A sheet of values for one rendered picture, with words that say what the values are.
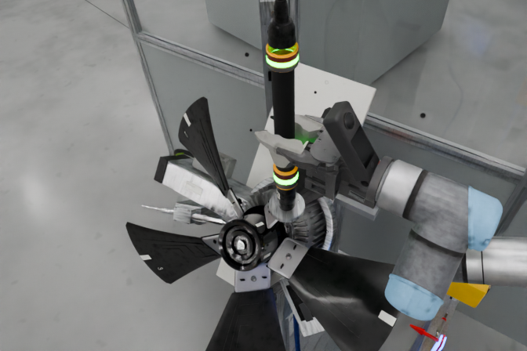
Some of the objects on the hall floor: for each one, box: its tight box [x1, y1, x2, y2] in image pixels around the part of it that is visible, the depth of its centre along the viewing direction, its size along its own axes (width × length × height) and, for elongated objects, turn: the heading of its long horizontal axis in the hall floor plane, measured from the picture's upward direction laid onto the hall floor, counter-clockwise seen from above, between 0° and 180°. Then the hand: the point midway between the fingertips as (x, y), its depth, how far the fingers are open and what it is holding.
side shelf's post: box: [330, 202, 344, 253], centre depth 189 cm, size 4×4×83 cm
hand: (269, 124), depth 70 cm, fingers closed on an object, 4 cm apart
